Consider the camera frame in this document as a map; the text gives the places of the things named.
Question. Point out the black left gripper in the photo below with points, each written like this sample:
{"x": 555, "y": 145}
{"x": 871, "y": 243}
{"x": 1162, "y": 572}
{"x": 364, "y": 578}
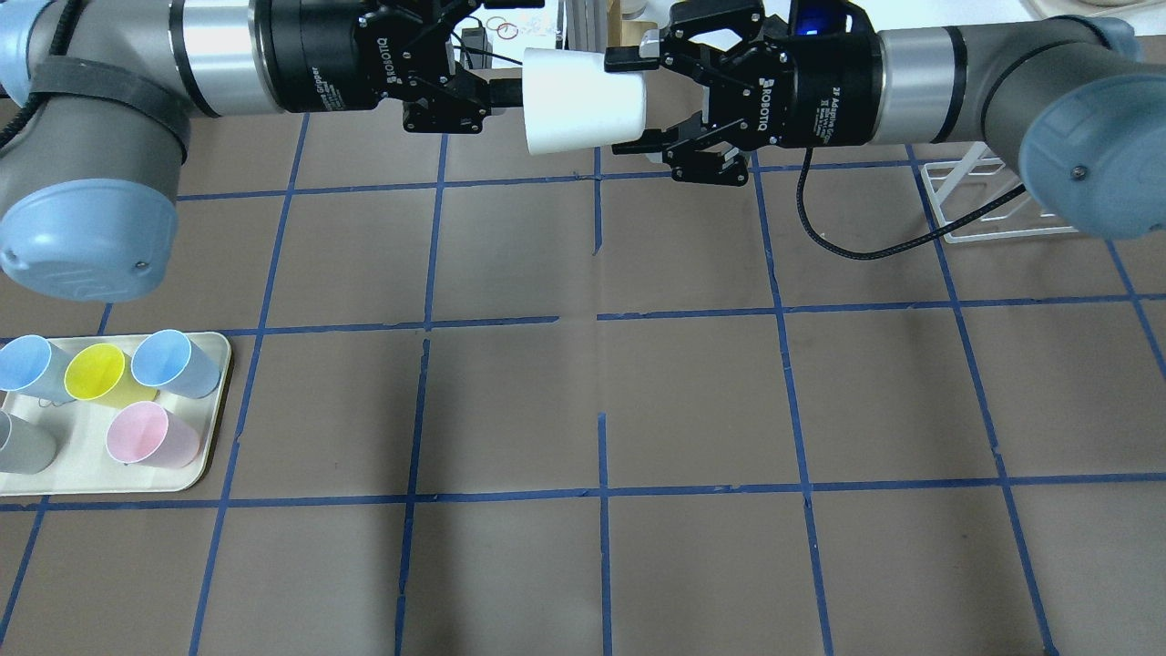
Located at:
{"x": 310, "y": 56}

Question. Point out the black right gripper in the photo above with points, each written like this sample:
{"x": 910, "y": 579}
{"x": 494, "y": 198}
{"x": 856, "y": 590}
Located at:
{"x": 824, "y": 91}

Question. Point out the white plastic cup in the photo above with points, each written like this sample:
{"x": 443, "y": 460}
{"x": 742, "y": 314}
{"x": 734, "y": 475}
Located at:
{"x": 570, "y": 102}

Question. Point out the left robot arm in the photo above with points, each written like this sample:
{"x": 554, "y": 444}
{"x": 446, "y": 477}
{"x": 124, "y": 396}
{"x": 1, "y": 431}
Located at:
{"x": 107, "y": 91}

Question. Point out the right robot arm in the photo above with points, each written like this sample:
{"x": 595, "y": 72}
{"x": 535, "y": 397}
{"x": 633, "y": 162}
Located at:
{"x": 1067, "y": 103}

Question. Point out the yellow plastic cup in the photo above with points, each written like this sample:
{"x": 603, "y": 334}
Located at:
{"x": 102, "y": 374}

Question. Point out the pink plastic cup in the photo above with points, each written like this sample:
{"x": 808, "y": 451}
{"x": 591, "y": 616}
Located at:
{"x": 147, "y": 434}

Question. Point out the light blue plastic cup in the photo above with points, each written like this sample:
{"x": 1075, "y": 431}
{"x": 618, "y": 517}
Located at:
{"x": 35, "y": 367}

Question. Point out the grey plastic cup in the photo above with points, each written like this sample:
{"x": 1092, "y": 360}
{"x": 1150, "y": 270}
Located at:
{"x": 26, "y": 449}

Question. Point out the cream plastic tray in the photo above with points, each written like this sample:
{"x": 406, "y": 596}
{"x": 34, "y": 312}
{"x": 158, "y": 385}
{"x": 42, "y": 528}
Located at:
{"x": 83, "y": 466}

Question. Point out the white wire rack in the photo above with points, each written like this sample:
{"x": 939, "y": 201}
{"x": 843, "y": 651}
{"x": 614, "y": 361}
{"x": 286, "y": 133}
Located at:
{"x": 974, "y": 177}

